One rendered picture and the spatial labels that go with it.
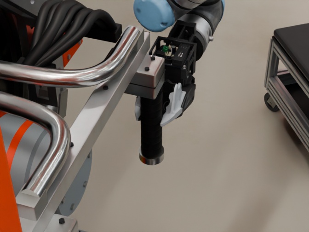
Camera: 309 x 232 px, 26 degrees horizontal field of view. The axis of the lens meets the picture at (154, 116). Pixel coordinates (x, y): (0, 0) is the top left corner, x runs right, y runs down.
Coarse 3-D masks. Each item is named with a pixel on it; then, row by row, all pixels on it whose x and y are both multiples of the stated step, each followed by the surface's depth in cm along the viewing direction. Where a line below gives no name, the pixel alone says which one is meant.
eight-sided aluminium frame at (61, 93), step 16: (0, 0) 104; (16, 0) 100; (32, 0) 106; (16, 16) 114; (32, 16) 110; (32, 32) 118; (32, 96) 126; (48, 96) 124; (64, 96) 126; (64, 112) 128
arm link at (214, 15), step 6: (222, 0) 131; (198, 6) 125; (204, 6) 125; (210, 6) 125; (216, 6) 126; (222, 6) 131; (192, 12) 125; (198, 12) 125; (204, 12) 125; (210, 12) 126; (216, 12) 127; (222, 12) 131; (204, 18) 125; (210, 18) 126; (216, 18) 128; (210, 24) 125; (216, 24) 128
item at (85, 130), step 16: (144, 32) 104; (144, 48) 103; (128, 64) 98; (112, 80) 96; (128, 80) 99; (96, 96) 93; (112, 96) 93; (80, 112) 90; (96, 112) 90; (112, 112) 95; (80, 128) 88; (96, 128) 89; (80, 144) 86; (80, 160) 86; (64, 176) 82; (48, 192) 80; (64, 192) 83; (48, 208) 79; (32, 224) 76
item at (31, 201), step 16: (0, 96) 88; (16, 96) 88; (16, 112) 87; (32, 112) 86; (48, 112) 85; (48, 128) 84; (64, 128) 83; (64, 144) 81; (48, 160) 79; (64, 160) 81; (32, 176) 77; (48, 176) 78; (32, 192) 76; (32, 208) 75
